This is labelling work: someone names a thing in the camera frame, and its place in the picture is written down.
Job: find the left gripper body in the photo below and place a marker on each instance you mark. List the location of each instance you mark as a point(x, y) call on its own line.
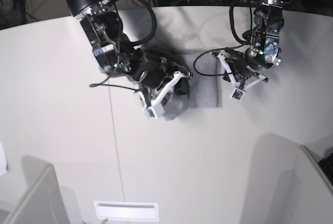
point(239, 66)

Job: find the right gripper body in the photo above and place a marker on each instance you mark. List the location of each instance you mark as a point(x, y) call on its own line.
point(150, 73)

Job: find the grey T-shirt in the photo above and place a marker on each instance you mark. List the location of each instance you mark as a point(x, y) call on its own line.
point(203, 86)

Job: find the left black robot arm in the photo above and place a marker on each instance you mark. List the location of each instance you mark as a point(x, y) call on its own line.
point(262, 39)

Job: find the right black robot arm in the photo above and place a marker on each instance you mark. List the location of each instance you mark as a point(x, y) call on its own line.
point(118, 56)

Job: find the black keyboard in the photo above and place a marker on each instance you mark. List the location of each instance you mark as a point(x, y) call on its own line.
point(326, 165)

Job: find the white slotted tray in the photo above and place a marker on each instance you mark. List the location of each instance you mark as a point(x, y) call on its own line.
point(124, 211)

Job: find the left grey chair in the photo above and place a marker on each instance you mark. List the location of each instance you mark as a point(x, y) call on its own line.
point(31, 193)

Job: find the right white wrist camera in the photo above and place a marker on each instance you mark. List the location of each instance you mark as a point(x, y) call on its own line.
point(166, 104)

